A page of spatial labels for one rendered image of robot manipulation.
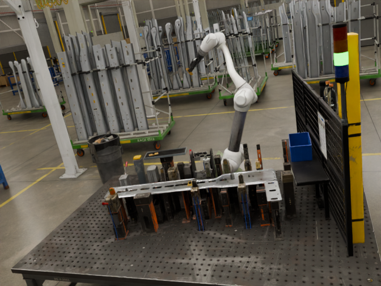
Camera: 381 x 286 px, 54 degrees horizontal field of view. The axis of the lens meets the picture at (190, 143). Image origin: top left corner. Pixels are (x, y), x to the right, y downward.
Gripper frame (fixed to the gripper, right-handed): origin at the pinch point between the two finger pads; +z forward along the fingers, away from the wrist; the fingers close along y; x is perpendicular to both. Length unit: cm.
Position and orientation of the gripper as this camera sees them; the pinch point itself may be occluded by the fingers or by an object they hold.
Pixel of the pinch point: (191, 68)
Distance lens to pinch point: 354.1
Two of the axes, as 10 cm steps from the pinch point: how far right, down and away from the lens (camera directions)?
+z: -4.5, 5.4, 7.1
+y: -6.6, 3.4, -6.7
